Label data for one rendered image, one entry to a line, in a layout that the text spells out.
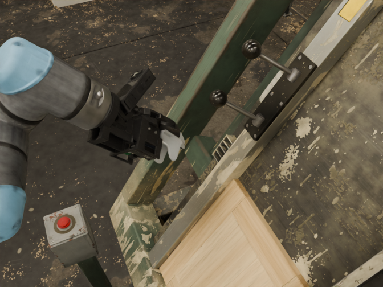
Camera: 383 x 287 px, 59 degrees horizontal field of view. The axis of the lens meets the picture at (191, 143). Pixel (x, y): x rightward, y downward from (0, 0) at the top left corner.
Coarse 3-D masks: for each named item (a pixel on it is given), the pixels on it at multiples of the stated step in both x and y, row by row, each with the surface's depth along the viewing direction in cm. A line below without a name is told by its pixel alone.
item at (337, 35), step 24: (336, 24) 63; (360, 24) 61; (312, 48) 66; (336, 48) 63; (240, 144) 79; (264, 144) 77; (216, 168) 84; (240, 168) 80; (216, 192) 84; (192, 216) 89; (168, 240) 97
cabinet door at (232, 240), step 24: (240, 192) 80; (216, 216) 86; (240, 216) 80; (192, 240) 92; (216, 240) 85; (240, 240) 79; (264, 240) 74; (168, 264) 99; (192, 264) 92; (216, 264) 85; (240, 264) 79; (264, 264) 73; (288, 264) 69
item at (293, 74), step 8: (248, 40) 64; (256, 40) 64; (248, 48) 63; (256, 48) 63; (248, 56) 64; (256, 56) 64; (264, 56) 65; (272, 64) 66; (280, 64) 66; (288, 72) 67; (296, 72) 66
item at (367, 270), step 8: (376, 256) 51; (368, 264) 52; (376, 264) 51; (352, 272) 54; (360, 272) 53; (368, 272) 52; (376, 272) 51; (344, 280) 55; (352, 280) 54; (360, 280) 53; (368, 280) 53; (376, 280) 54
